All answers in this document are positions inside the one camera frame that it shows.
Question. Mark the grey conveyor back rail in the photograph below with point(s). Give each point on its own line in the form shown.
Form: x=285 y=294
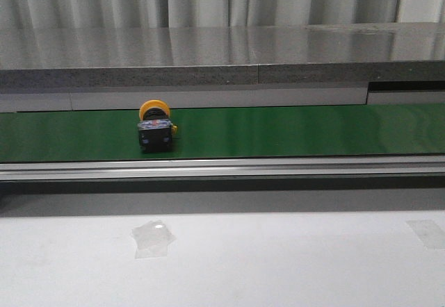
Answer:
x=223 y=96

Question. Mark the green conveyor belt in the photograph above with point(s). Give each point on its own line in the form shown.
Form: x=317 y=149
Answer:
x=109 y=135

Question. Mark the aluminium conveyor front rail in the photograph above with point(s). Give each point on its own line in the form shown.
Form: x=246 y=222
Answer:
x=223 y=167

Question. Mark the clear tape patch left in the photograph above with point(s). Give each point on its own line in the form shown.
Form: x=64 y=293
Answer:
x=152 y=239

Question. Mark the clear tape patch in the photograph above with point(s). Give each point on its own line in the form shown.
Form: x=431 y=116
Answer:
x=429 y=233
x=152 y=239

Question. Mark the grey stone counter slab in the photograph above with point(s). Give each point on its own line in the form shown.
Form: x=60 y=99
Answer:
x=56 y=59

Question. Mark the yellow black push button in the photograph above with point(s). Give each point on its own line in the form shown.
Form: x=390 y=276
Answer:
x=155 y=128

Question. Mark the clear tape patch right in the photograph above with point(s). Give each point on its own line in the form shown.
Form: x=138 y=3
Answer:
x=429 y=233

